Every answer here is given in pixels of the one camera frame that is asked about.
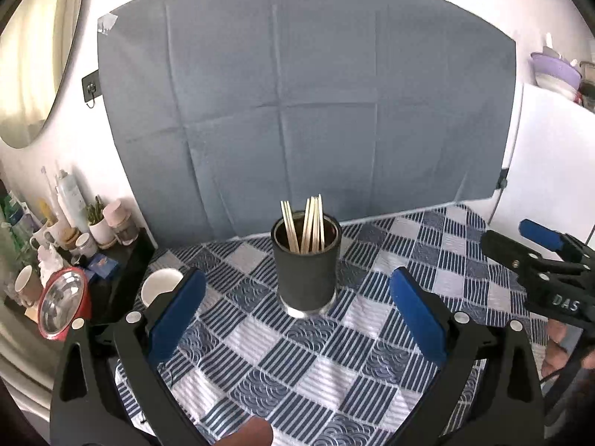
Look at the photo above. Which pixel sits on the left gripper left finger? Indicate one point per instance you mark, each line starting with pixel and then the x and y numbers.
pixel 86 408

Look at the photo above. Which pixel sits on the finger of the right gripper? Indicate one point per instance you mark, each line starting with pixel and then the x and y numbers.
pixel 507 252
pixel 546 238

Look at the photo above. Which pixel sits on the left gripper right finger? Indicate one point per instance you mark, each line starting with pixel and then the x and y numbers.
pixel 486 390

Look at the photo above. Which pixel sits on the person's right hand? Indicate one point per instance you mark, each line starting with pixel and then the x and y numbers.
pixel 562 339

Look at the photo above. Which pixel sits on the person's left hand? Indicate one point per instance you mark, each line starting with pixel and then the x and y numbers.
pixel 255 432

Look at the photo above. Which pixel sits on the white board panel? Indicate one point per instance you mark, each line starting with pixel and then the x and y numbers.
pixel 550 178

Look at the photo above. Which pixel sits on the beige ceramic mug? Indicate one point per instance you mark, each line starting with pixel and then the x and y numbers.
pixel 159 282

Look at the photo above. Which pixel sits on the black side shelf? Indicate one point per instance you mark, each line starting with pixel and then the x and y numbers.
pixel 111 299

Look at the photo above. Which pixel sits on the red bowl with steel bowl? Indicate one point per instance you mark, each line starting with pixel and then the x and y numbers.
pixel 66 297

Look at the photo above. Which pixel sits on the blue small box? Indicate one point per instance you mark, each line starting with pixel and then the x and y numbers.
pixel 103 266

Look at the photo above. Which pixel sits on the small white cup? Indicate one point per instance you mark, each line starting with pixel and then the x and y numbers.
pixel 86 245

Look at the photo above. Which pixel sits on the white potted succulent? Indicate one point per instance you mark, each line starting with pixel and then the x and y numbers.
pixel 98 226

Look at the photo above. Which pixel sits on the brown mug on shelf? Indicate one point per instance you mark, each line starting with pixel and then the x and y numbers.
pixel 28 286

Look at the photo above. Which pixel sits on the pink lidded jar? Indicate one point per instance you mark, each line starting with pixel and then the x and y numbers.
pixel 121 222

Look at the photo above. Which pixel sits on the blue patterned tablecloth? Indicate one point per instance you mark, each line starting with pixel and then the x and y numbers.
pixel 351 375

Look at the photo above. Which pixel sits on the white spray bottle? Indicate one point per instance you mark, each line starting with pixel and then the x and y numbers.
pixel 73 200

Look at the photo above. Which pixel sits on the purple bowl stack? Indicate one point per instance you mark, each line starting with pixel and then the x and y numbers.
pixel 553 72

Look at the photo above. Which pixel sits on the black cylindrical utensil holder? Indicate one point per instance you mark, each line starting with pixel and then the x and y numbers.
pixel 307 284

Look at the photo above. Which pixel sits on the grey backdrop cloth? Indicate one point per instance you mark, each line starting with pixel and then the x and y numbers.
pixel 221 109

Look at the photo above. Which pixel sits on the black wall hook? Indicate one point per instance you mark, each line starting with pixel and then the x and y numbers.
pixel 91 88

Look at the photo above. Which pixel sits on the oval wall mirror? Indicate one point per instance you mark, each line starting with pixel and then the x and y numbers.
pixel 36 43

